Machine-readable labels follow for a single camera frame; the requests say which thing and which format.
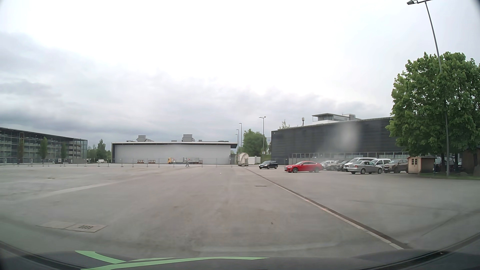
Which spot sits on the red car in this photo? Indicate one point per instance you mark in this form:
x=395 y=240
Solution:
x=303 y=167

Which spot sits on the grass verge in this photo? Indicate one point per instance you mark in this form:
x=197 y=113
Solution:
x=446 y=175

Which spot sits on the large green tree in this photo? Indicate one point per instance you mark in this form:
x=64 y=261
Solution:
x=423 y=105

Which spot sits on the silver car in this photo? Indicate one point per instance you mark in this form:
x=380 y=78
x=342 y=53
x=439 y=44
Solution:
x=363 y=167

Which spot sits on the small wooden hut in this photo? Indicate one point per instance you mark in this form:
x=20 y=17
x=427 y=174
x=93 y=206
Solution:
x=420 y=165

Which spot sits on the row of posts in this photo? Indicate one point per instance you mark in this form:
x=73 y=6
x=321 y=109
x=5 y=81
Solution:
x=112 y=163

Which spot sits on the black car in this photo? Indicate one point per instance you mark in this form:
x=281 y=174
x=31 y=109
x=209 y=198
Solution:
x=268 y=165

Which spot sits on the row of slim trees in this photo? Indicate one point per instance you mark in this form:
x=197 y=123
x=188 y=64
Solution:
x=43 y=148

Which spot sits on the glass-fronted multi-storey building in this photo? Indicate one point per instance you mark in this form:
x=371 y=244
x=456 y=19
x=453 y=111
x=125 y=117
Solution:
x=33 y=146

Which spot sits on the group of trees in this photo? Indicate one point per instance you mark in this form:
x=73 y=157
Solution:
x=98 y=151

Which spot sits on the car's own bonnet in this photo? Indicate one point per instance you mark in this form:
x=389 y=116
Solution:
x=240 y=262

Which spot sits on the grey flat-roofed hall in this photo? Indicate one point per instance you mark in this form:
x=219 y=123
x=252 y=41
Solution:
x=172 y=153

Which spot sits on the trailer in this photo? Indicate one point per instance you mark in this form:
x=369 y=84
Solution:
x=243 y=159

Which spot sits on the tall lamp post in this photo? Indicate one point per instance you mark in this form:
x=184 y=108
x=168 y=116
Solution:
x=446 y=131

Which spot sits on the dark grey large building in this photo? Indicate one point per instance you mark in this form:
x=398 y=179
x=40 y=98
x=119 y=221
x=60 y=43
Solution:
x=330 y=140

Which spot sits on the row of parked cars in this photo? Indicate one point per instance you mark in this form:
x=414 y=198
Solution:
x=375 y=163

